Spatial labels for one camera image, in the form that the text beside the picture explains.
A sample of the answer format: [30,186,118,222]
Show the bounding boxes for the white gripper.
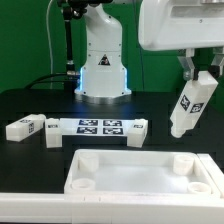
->
[138,0,224,81]

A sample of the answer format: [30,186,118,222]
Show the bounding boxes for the white desk top panel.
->
[64,149,221,198]

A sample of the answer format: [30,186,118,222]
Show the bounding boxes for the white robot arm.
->
[57,0,224,104]

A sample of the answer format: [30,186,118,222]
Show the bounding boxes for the white right fence bar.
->
[198,154,224,199]

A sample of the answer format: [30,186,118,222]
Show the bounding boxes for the white fence bar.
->
[198,154,224,199]
[0,193,224,224]

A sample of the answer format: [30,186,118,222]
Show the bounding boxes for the white tag sheet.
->
[60,118,133,136]

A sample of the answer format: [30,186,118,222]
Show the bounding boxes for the white front fence bar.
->
[0,193,224,224]

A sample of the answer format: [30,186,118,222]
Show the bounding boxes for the black camera pole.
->
[62,6,80,92]

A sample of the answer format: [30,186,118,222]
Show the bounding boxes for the black cable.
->
[24,72,81,90]

